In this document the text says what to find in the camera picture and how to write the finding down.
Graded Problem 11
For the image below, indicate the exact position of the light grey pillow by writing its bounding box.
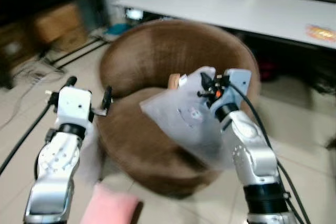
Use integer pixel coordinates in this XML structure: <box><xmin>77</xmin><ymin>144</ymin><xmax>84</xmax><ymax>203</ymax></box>
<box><xmin>139</xmin><ymin>66</ymin><xmax>237</xmax><ymax>171</ymax></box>

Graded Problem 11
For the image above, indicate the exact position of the brown round sofa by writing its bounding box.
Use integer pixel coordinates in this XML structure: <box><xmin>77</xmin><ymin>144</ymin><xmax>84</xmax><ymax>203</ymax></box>
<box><xmin>96</xmin><ymin>18</ymin><xmax>261</xmax><ymax>198</ymax></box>

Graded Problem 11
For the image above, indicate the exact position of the pink pillow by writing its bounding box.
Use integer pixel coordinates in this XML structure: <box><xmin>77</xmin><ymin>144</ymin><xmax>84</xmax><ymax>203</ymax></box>
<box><xmin>80</xmin><ymin>182</ymin><xmax>141</xmax><ymax>224</ymax></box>

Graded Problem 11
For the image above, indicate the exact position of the small cardboard box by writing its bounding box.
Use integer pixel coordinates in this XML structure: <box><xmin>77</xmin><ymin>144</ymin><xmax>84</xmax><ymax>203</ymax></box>
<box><xmin>52</xmin><ymin>27</ymin><xmax>90</xmax><ymax>52</ymax></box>

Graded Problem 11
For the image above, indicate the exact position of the large cardboard box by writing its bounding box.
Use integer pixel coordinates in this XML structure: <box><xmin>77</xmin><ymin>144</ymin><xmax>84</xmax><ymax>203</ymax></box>
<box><xmin>33</xmin><ymin>4</ymin><xmax>85</xmax><ymax>44</ymax></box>

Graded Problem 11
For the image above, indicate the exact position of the red and yellow packet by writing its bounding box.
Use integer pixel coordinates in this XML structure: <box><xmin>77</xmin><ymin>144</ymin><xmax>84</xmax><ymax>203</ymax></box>
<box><xmin>306</xmin><ymin>24</ymin><xmax>336</xmax><ymax>42</ymax></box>

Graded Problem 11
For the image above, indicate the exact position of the white long table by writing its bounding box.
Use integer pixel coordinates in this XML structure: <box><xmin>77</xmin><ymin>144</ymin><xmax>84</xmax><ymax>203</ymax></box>
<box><xmin>113</xmin><ymin>0</ymin><xmax>336</xmax><ymax>50</ymax></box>

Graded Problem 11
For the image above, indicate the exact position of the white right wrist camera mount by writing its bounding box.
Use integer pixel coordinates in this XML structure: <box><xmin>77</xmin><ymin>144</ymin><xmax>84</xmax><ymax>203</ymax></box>
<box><xmin>223</xmin><ymin>68</ymin><xmax>253</xmax><ymax>110</ymax></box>

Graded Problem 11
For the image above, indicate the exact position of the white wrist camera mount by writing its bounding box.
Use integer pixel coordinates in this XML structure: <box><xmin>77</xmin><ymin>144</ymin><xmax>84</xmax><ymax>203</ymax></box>
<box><xmin>55</xmin><ymin>87</ymin><xmax>94</xmax><ymax>127</ymax></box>
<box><xmin>223</xmin><ymin>68</ymin><xmax>253</xmax><ymax>110</ymax></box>

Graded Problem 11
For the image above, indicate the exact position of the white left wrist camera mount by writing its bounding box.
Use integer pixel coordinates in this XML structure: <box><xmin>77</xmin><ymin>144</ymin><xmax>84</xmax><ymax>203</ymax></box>
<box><xmin>55</xmin><ymin>87</ymin><xmax>94</xmax><ymax>127</ymax></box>

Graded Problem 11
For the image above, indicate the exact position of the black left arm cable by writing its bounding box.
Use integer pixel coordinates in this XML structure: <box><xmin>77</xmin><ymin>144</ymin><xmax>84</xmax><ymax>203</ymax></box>
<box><xmin>0</xmin><ymin>101</ymin><xmax>56</xmax><ymax>177</ymax></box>

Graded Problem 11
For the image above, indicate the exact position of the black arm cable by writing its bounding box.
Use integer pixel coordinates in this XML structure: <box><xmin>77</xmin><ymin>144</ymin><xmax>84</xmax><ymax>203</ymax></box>
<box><xmin>228</xmin><ymin>82</ymin><xmax>311</xmax><ymax>224</ymax></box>
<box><xmin>0</xmin><ymin>101</ymin><xmax>56</xmax><ymax>177</ymax></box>

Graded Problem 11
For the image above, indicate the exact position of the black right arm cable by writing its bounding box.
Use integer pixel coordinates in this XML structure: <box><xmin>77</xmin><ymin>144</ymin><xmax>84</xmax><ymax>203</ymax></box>
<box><xmin>228</xmin><ymin>82</ymin><xmax>311</xmax><ymax>224</ymax></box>

